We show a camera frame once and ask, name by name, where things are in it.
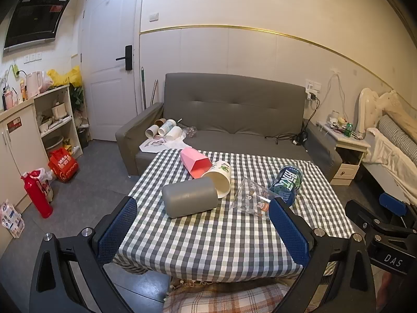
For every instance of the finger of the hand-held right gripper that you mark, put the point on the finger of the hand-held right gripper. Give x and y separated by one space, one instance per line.
392 202
361 213

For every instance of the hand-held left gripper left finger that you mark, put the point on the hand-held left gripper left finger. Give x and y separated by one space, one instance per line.
117 231

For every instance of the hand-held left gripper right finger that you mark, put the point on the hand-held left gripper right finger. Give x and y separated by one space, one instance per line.
288 234

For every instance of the clear patterned glass cup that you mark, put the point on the clear patterned glass cup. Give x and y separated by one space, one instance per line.
251 199

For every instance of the grey plastic cup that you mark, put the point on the grey plastic cup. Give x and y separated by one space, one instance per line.
189 199

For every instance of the white printed paper cup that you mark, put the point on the white printed paper cup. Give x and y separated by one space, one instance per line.
219 176

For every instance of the pink hexagonal cup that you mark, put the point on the pink hexagonal cup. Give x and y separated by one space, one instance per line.
192 161

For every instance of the pale blue printed paper cup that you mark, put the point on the pale blue printed paper cup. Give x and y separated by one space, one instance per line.
167 127

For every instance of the brown paper cup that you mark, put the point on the brown paper cup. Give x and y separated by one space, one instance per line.
160 122

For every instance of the blue water bottle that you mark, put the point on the blue water bottle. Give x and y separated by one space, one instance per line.
288 182

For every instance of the white bed sheet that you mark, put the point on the white bed sheet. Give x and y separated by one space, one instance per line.
382 150

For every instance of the white nightstand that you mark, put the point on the white nightstand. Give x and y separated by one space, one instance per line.
350 150

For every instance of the grey checked duvet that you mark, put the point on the grey checked duvet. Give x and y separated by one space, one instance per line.
395 133

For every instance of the grey white checked tablecloth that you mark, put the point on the grey white checked tablecloth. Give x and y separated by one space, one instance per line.
211 238

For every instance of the red paper bag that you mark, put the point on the red paper bag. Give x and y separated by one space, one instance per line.
63 166

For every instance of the red thermos flask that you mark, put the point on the red thermos flask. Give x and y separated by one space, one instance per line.
36 195

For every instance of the white plastic bag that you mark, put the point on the white plastic bag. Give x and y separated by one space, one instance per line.
45 176

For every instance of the white printed bag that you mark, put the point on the white printed bag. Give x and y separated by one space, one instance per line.
156 144

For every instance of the cream bed headboard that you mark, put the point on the cream bed headboard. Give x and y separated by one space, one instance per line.
368 107

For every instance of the dark trash bin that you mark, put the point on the dark trash bin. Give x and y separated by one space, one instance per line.
82 138

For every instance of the tissue pack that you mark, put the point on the tissue pack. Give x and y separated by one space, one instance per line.
9 218

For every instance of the grey plastic basin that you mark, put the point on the grey plastic basin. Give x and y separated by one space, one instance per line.
52 141

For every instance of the clear plastic bottle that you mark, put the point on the clear plastic bottle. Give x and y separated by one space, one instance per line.
190 131

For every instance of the beige open shelf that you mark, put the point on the beige open shelf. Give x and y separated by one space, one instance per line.
70 114

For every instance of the beige kitchen cabinet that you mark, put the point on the beige kitchen cabinet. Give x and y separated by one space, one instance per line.
16 143

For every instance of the grey sofa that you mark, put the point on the grey sofa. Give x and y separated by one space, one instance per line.
234 111

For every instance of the green plant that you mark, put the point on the green plant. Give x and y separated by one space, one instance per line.
76 96

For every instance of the metal stick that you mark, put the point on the metal stick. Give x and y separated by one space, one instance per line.
153 92

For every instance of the white door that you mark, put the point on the white door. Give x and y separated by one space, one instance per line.
107 71

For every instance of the yellow plastic bag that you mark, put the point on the yellow plastic bag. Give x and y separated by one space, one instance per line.
68 76

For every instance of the pink electric kettle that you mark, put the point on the pink electric kettle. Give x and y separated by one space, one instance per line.
34 83

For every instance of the black door lock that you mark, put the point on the black door lock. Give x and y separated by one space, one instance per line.
129 57

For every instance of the black range hood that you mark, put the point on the black range hood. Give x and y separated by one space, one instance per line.
35 16

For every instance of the white wall outlet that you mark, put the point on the white wall outlet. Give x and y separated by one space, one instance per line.
313 85

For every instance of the row of wall outlets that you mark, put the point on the row of wall outlets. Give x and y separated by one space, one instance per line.
32 57

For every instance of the white wall switch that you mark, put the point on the white wall switch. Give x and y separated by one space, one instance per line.
153 16

